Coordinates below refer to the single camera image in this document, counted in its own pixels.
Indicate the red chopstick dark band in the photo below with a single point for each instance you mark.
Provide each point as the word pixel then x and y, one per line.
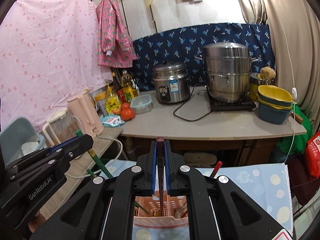
pixel 183 210

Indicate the green chopstick gold band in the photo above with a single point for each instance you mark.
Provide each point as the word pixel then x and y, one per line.
pixel 140 206

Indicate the blue spotted tablecloth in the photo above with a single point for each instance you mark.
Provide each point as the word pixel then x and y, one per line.
pixel 267 184

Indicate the pink electric kettle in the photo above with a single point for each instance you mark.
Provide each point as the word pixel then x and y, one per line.
pixel 81 106

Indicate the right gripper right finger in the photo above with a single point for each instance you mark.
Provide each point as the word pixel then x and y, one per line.
pixel 172 162

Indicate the beige curtain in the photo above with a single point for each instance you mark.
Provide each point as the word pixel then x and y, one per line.
pixel 294 34

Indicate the pink perforated utensil holder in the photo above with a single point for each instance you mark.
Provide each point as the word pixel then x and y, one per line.
pixel 156 219

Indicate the silver rice cooker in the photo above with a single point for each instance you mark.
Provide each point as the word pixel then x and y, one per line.
pixel 171 82

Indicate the blue patterned cloth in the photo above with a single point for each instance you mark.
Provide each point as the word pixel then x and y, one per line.
pixel 184 44

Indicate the brown loofah sponge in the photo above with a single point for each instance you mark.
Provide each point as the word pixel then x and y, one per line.
pixel 267 73

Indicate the white glass kettle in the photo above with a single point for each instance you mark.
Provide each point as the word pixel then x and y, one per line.
pixel 61 126

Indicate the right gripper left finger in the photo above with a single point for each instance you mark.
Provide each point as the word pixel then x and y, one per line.
pixel 147 183

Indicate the pink dotted curtain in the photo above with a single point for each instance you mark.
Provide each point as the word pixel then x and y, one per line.
pixel 48 54

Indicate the grey kitchen counter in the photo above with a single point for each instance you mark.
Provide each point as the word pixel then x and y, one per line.
pixel 195 127

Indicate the clear food container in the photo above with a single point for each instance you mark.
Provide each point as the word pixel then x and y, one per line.
pixel 142 104

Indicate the stacked yellow blue bowls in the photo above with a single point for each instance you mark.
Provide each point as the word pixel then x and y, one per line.
pixel 275 104

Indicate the stainless steamer pot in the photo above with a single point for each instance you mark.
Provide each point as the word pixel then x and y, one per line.
pixel 228 66

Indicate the black induction cooker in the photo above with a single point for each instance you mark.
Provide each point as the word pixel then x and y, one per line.
pixel 245 104

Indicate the red tomato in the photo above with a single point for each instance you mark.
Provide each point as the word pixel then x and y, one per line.
pixel 127 113

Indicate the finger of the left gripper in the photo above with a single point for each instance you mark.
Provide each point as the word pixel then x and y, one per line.
pixel 83 144
pixel 64 146

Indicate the red plastic bag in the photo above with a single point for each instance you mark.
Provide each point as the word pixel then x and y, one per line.
pixel 312 156

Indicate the yellow oil bottle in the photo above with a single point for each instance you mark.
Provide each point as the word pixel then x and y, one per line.
pixel 129 89

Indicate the purple brown chopstick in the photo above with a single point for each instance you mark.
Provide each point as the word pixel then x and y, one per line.
pixel 160 166

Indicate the pink patterned apron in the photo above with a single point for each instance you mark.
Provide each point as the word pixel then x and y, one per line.
pixel 115 45

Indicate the blue white snack packet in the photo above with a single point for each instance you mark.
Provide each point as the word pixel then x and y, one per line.
pixel 112 121

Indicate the green plastic bag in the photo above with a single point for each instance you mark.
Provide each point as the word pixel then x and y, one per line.
pixel 297 144

